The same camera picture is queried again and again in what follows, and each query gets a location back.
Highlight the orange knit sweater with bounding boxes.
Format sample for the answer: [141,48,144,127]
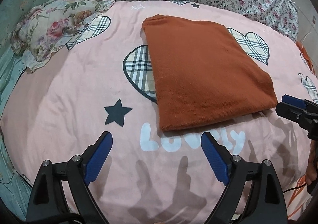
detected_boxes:
[142,15,278,131]

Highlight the right hand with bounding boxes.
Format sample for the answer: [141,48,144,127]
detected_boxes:
[305,141,317,185]

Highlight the pink printed bed sheet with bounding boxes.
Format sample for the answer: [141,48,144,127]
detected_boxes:
[0,0,318,224]

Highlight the floral ruffled pillow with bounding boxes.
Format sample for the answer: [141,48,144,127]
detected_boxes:
[11,0,115,72]

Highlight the teal floral blanket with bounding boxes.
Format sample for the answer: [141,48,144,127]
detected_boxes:
[0,0,82,187]

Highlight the black cable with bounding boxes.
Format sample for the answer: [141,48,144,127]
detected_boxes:
[282,180,310,194]

